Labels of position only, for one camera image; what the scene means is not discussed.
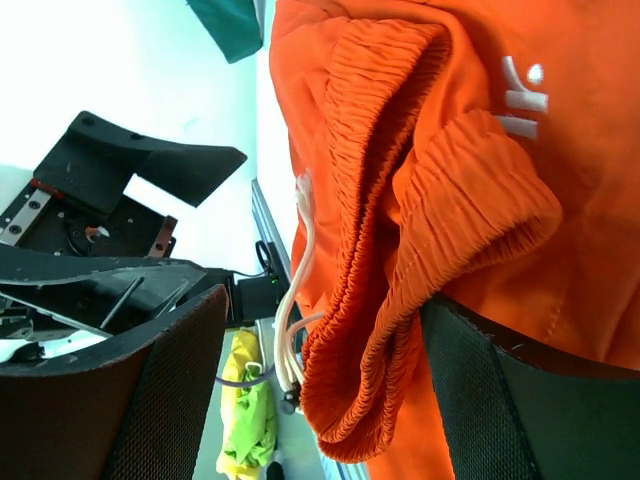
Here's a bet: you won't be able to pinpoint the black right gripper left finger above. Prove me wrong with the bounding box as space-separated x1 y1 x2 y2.
1 286 228 479

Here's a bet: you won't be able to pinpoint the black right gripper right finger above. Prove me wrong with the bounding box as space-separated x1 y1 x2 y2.
420 295 639 479

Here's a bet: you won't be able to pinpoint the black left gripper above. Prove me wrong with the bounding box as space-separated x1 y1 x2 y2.
1 111 247 338

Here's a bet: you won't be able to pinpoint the teal green shorts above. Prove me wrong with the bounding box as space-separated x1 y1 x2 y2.
186 0 263 64

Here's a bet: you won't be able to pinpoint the orange shorts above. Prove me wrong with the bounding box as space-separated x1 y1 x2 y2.
270 1 639 479

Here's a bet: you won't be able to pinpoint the yellow green cloth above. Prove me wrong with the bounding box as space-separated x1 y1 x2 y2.
216 330 277 479

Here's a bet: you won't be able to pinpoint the left side table rail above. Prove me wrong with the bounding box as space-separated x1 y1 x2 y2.
249 179 301 321

